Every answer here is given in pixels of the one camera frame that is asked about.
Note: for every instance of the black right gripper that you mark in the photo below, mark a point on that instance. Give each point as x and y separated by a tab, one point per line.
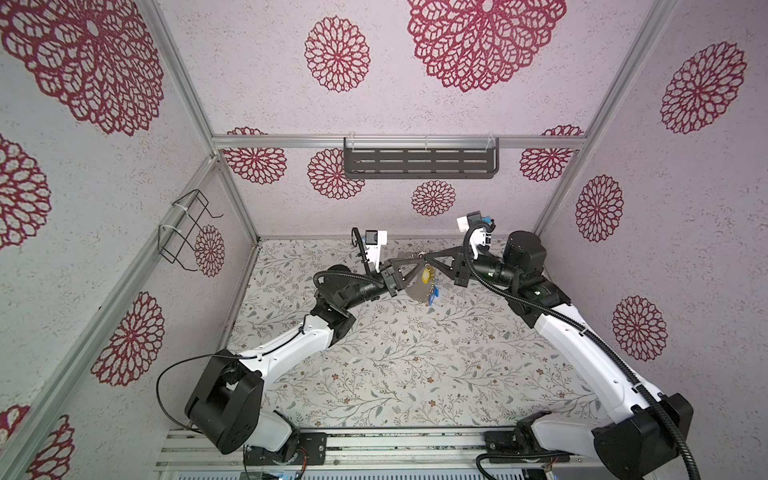
455	273

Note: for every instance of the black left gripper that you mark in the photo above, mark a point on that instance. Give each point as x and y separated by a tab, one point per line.
387	270

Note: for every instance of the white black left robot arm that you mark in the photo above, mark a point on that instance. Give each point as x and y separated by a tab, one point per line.
225	404

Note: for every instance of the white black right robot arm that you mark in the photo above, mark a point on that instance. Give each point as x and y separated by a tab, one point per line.
646	428

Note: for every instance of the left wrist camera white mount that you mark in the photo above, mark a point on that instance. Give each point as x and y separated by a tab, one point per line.
369	245

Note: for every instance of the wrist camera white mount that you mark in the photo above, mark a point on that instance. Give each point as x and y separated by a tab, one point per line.
369	245
477	230

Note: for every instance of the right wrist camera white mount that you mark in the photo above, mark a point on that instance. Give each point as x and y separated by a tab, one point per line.
477	230

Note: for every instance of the dark grey wall shelf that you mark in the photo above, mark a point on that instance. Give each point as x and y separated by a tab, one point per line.
425	163

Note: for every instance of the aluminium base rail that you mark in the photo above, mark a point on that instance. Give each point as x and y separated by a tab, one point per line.
330	450

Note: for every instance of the black wire wall rack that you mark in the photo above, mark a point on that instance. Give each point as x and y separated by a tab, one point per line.
175	241

